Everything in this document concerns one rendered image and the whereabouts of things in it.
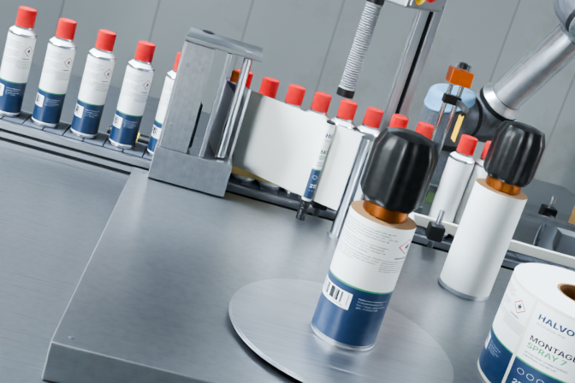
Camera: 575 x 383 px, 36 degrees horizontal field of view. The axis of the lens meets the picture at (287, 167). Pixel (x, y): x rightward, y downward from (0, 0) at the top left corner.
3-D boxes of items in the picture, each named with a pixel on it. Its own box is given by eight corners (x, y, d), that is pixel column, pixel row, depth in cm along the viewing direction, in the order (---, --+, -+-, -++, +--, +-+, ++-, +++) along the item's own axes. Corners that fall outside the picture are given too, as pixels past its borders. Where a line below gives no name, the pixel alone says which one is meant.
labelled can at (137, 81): (105, 144, 169) (132, 41, 164) (110, 137, 174) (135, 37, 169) (133, 151, 170) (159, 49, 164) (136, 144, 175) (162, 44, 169)
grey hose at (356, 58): (336, 95, 179) (369, -7, 173) (334, 91, 182) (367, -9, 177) (353, 100, 179) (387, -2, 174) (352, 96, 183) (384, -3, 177)
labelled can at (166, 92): (144, 155, 170) (171, 52, 165) (147, 147, 175) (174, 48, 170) (170, 162, 171) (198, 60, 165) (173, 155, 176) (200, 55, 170)
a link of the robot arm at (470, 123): (404, 127, 225) (421, 76, 221) (441, 131, 233) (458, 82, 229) (435, 144, 216) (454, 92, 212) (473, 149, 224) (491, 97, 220)
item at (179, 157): (146, 177, 158) (184, 38, 151) (155, 156, 170) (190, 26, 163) (223, 197, 159) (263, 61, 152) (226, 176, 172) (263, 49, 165)
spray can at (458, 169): (425, 232, 176) (460, 137, 170) (420, 223, 181) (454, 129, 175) (450, 239, 176) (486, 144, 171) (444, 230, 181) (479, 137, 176)
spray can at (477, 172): (453, 240, 176) (489, 144, 171) (442, 230, 181) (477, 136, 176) (475, 244, 178) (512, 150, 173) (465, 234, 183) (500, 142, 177)
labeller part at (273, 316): (222, 372, 102) (225, 363, 102) (231, 266, 132) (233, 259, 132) (474, 435, 106) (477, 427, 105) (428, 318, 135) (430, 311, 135)
